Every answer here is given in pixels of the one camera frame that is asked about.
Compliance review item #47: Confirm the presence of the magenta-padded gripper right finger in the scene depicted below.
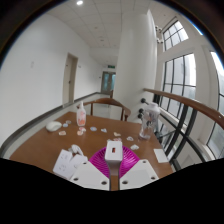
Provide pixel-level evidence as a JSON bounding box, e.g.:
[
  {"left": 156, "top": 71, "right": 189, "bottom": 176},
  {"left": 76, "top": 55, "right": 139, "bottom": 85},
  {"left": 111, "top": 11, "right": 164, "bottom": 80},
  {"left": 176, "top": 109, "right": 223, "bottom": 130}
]
[{"left": 119, "top": 145, "right": 160, "bottom": 191}]

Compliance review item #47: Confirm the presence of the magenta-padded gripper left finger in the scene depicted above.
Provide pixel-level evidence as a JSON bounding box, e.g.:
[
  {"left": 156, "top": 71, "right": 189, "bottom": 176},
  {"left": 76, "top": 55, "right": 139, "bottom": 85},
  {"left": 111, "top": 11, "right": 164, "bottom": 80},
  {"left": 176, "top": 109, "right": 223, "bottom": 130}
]
[{"left": 69, "top": 145, "right": 110, "bottom": 192}]

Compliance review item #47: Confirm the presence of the white charger block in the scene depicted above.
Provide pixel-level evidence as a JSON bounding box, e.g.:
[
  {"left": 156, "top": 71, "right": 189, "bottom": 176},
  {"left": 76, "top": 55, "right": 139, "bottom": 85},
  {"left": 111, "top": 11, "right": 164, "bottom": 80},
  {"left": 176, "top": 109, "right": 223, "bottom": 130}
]
[{"left": 104, "top": 140, "right": 124, "bottom": 178}]

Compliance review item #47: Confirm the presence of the white paper card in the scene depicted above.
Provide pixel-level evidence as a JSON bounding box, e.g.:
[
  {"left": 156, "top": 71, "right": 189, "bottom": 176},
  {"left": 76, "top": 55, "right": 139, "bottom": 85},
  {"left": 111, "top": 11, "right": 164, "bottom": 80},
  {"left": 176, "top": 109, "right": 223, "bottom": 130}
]
[{"left": 153, "top": 148, "right": 170, "bottom": 164}]

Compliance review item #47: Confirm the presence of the white pump bottle orange label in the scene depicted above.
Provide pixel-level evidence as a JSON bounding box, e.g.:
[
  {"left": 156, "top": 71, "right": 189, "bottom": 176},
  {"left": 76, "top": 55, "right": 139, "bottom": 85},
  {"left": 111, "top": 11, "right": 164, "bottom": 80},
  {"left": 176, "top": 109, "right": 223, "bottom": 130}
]
[{"left": 76, "top": 101, "right": 87, "bottom": 127}]

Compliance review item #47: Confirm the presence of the white computer mouse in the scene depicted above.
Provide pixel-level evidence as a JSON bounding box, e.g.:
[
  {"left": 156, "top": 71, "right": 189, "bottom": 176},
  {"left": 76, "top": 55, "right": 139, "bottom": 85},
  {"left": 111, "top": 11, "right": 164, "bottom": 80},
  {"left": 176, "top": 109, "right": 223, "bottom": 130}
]
[{"left": 45, "top": 120, "right": 63, "bottom": 132}]

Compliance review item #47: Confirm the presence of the wooden chair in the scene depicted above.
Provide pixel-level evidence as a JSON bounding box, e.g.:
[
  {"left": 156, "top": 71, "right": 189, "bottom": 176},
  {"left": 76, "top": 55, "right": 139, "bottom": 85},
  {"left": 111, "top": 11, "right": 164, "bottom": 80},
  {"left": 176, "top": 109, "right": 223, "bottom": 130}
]
[{"left": 83, "top": 97, "right": 132, "bottom": 122}]

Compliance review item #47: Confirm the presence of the wooden handrail black railing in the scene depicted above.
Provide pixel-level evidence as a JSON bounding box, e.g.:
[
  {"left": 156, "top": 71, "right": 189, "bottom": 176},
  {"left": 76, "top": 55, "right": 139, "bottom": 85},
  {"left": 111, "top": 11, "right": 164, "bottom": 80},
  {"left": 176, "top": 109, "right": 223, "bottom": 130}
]
[{"left": 138, "top": 87, "right": 224, "bottom": 172}]

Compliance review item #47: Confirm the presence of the glazed double door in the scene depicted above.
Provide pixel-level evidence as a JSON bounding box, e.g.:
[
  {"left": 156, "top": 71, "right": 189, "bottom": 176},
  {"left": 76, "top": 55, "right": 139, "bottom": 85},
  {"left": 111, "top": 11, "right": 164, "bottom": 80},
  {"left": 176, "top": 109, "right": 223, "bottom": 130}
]
[{"left": 101, "top": 70, "right": 117, "bottom": 95}]

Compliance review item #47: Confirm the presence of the beige side door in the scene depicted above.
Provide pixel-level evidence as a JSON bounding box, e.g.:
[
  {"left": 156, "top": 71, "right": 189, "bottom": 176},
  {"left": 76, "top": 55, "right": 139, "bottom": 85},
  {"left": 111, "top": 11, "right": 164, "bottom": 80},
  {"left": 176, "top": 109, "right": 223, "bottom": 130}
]
[{"left": 62, "top": 52, "right": 79, "bottom": 106}]

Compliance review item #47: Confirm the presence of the tall black-framed window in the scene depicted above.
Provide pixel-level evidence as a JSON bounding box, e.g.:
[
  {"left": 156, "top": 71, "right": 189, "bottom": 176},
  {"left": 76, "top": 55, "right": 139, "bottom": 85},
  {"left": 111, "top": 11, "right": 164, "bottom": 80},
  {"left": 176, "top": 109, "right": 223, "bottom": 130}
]
[{"left": 160, "top": 53, "right": 198, "bottom": 118}]

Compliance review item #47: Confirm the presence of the small black-framed window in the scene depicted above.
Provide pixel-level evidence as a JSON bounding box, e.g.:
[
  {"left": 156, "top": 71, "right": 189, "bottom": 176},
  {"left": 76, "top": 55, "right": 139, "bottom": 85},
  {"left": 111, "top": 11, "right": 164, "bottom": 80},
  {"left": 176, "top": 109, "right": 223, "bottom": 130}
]
[{"left": 162, "top": 20, "right": 189, "bottom": 52}]

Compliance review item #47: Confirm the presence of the coiled white cable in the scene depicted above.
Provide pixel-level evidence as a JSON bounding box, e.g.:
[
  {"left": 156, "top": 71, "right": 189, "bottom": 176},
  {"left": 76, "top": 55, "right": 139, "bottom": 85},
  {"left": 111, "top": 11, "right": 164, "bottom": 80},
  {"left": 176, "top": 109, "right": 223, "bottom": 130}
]
[{"left": 68, "top": 143, "right": 85, "bottom": 157}]

